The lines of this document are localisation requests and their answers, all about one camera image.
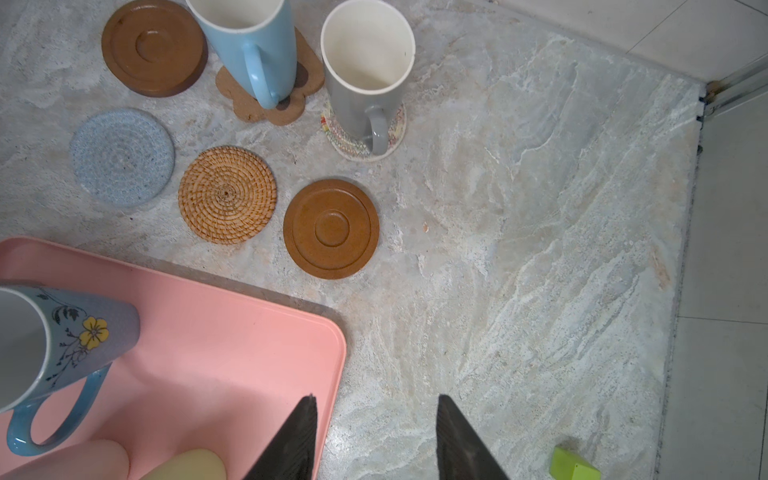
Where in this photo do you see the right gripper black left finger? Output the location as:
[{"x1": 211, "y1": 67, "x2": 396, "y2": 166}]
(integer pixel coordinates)
[{"x1": 244, "y1": 394, "x2": 318, "y2": 480}]

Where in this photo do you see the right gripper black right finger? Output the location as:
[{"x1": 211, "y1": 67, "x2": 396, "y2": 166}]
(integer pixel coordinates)
[{"x1": 436, "y1": 394, "x2": 509, "y2": 480}]

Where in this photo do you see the green handled white mug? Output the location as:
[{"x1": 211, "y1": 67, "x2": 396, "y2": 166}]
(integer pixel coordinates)
[{"x1": 141, "y1": 449, "x2": 227, "y2": 480}]

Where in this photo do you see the brown wooden coaster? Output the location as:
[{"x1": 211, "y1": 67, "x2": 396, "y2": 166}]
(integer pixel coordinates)
[
  {"x1": 283, "y1": 179, "x2": 379, "y2": 280},
  {"x1": 101, "y1": 1, "x2": 208, "y2": 97}
]

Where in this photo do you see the tan rattan coaster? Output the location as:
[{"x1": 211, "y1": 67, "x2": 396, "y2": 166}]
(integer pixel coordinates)
[{"x1": 178, "y1": 146, "x2": 277, "y2": 245}]

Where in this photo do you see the blue mug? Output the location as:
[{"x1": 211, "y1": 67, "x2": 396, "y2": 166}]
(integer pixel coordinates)
[
  {"x1": 187, "y1": 0, "x2": 297, "y2": 109},
  {"x1": 1, "y1": 283, "x2": 140, "y2": 456}
]

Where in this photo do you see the multicolour woven rope coaster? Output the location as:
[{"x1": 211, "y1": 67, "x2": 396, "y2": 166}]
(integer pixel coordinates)
[{"x1": 320, "y1": 101, "x2": 407, "y2": 163}]

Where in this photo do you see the light blue woven coaster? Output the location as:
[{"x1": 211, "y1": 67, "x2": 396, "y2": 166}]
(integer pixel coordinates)
[{"x1": 69, "y1": 108, "x2": 175, "y2": 208}]

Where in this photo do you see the cork paw print coaster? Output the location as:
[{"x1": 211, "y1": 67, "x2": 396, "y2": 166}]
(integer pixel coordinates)
[{"x1": 215, "y1": 29, "x2": 325, "y2": 126}]

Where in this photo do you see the grey handled white mug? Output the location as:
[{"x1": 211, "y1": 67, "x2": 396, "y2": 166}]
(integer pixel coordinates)
[{"x1": 320, "y1": 0, "x2": 416, "y2": 156}]

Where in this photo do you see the green small cube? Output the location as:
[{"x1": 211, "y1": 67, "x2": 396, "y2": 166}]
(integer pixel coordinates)
[{"x1": 549, "y1": 446, "x2": 602, "y2": 480}]

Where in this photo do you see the pink silicone tray mat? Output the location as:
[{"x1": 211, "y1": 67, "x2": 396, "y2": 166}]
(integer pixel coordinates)
[{"x1": 1, "y1": 237, "x2": 346, "y2": 479}]

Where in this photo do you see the pink handled white mug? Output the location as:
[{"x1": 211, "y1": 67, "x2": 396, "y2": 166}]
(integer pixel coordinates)
[{"x1": 1, "y1": 440, "x2": 130, "y2": 480}]

